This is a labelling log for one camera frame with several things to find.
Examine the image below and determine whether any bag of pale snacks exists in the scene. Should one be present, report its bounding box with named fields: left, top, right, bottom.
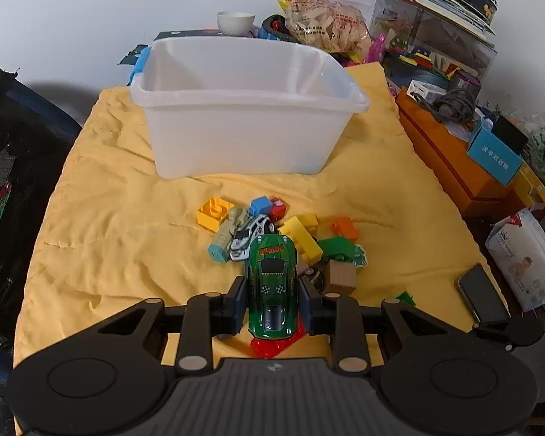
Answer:
left=275, top=0, right=374, bottom=62

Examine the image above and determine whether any yellow box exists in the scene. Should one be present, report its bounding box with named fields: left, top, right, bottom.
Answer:
left=513, top=163, right=545, bottom=219

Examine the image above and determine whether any blue and black toy case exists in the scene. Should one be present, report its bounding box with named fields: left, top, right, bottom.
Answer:
left=257, top=15, right=297, bottom=44

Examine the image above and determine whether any pink tinsel decoration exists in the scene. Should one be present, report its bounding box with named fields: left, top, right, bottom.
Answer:
left=366, top=34, right=388, bottom=62

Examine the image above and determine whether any clear plastic toy box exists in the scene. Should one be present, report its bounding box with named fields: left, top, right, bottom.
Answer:
left=370, top=0, right=498, bottom=79

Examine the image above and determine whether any dark grey round tub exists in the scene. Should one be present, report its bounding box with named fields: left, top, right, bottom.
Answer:
left=384, top=50, right=442, bottom=88

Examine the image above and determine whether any white cup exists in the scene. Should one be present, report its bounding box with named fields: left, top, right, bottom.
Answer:
left=217, top=10, right=256, bottom=37

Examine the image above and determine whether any translucent white plastic bin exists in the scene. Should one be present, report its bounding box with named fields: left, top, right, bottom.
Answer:
left=127, top=36, right=371, bottom=181

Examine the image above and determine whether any green building block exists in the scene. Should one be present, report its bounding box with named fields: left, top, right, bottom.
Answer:
left=318, top=236, right=368, bottom=267

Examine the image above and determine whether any yellow cloth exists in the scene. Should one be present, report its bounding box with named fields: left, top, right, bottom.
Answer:
left=13, top=60, right=510, bottom=436

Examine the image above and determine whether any black smartphone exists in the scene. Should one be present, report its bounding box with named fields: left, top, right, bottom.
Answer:
left=455, top=263, right=510, bottom=324

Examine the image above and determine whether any light blue small box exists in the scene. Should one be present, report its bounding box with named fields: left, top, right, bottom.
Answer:
left=467, top=118, right=525, bottom=174

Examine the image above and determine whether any white wet wipes pack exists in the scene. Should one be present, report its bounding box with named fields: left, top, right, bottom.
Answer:
left=485, top=208, right=545, bottom=312

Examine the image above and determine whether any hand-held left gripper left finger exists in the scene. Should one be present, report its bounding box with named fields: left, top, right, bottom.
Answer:
left=95, top=276, right=250, bottom=376

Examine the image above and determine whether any brown cube block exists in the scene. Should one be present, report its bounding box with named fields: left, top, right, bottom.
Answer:
left=322, top=260, right=358, bottom=296

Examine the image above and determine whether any small black box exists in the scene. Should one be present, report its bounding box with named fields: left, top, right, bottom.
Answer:
left=491, top=114, right=530, bottom=153

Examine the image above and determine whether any dark green cardboard box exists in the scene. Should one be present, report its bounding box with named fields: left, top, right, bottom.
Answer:
left=117, top=28, right=229, bottom=68

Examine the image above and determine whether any stack of books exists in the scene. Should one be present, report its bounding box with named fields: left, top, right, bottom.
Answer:
left=378, top=0, right=497, bottom=41

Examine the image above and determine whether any small white box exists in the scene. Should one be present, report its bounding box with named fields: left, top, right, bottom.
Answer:
left=409, top=79, right=447, bottom=105

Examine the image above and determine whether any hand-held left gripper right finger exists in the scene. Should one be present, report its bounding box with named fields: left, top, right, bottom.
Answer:
left=299, top=276, right=476, bottom=373

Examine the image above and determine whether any orange cardboard box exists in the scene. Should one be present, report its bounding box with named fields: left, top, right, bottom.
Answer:
left=396, top=86, right=535, bottom=219

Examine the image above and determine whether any long yellow building block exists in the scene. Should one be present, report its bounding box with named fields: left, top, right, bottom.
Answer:
left=278, top=213, right=323, bottom=265

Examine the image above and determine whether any square yellow building block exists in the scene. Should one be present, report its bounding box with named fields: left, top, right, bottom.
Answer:
left=197, top=197, right=235, bottom=231

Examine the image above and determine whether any white toy car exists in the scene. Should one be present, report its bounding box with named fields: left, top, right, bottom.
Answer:
left=229, top=213, right=275, bottom=262

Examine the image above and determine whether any red building block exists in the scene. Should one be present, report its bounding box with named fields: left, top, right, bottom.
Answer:
left=269, top=198, right=290, bottom=222

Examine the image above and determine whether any green toy race car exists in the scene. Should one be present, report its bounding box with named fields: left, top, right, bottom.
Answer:
left=246, top=234, right=299, bottom=340

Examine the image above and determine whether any red plastic plate piece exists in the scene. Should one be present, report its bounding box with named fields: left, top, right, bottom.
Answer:
left=250, top=322, right=308, bottom=359

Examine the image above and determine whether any grey cable bundle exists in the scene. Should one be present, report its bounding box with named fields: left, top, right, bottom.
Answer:
left=429, top=88, right=477, bottom=123

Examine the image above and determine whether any orange building block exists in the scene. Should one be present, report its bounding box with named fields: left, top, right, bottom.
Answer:
left=331, top=215, right=360, bottom=242

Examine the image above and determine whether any blue building block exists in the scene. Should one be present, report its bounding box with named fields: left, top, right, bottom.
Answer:
left=249, top=195, right=273, bottom=216

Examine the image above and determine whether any pale green cylinder toy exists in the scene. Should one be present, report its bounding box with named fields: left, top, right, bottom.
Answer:
left=208, top=206, right=250, bottom=264

